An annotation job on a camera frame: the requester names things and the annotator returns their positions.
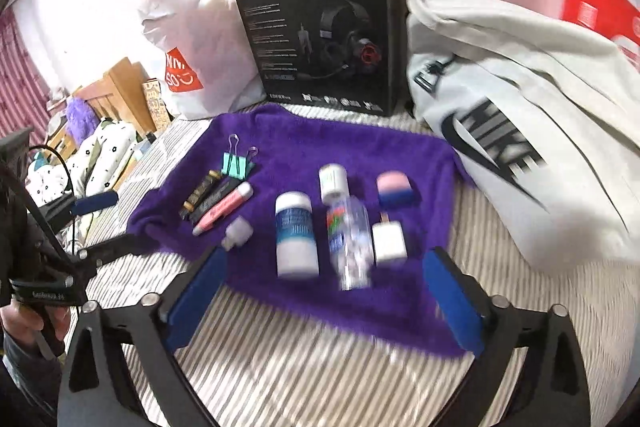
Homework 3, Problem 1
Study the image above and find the purple plush toy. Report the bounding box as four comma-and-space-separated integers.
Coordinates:
65, 96, 100, 145

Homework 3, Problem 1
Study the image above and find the person's left forearm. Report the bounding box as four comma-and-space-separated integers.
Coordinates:
1, 334, 63, 426

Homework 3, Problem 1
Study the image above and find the black rectangular stick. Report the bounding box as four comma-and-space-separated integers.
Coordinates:
189, 178, 242, 225

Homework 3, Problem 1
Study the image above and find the white blue label bottle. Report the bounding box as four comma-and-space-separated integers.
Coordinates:
274, 192, 319, 280

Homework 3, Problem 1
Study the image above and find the small white dropper bottle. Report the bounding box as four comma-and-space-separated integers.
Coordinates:
221, 216, 254, 251

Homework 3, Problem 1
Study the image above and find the black headset box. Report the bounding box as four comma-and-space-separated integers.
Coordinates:
236, 0, 402, 116

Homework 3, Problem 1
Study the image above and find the pink highlighter pen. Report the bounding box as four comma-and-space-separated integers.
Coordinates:
192, 182, 254, 236

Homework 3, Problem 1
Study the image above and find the wooden headboard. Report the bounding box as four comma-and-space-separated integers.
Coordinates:
58, 57, 156, 136

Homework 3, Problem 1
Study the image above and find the pink blue eraser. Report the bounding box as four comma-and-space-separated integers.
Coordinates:
376, 170, 416, 209

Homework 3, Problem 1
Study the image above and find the purple towel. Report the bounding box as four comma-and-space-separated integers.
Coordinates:
127, 104, 465, 358

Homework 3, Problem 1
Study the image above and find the teal binder clip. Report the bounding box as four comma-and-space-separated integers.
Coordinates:
221, 133, 259, 181

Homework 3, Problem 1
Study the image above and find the small white tape roll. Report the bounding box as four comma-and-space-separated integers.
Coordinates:
318, 164, 349, 206

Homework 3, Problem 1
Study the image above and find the clear pill bottle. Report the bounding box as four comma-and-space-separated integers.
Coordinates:
326, 196, 374, 291

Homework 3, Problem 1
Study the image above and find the red Haidilao paper bag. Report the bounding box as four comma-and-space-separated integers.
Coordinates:
562, 0, 640, 69

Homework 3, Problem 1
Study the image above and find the white usb charger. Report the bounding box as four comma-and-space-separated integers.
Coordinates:
372, 212, 408, 265

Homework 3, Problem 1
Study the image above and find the patterned notebook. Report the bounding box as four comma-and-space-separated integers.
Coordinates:
142, 79, 171, 132

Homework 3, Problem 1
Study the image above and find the white Miniso plastic bag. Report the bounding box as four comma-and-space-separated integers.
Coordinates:
134, 0, 265, 120

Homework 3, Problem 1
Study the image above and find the person's left hand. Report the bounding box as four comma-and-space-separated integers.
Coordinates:
1, 300, 70, 348

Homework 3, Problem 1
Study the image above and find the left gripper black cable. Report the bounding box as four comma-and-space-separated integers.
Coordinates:
0, 145, 76, 360

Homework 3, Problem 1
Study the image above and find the white floral pillow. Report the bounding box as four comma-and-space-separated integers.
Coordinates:
24, 120, 141, 228

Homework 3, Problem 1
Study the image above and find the grey Nike bag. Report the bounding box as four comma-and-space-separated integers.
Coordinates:
406, 0, 639, 274

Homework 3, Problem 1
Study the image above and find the black gold label tube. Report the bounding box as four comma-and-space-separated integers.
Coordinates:
179, 170, 224, 220

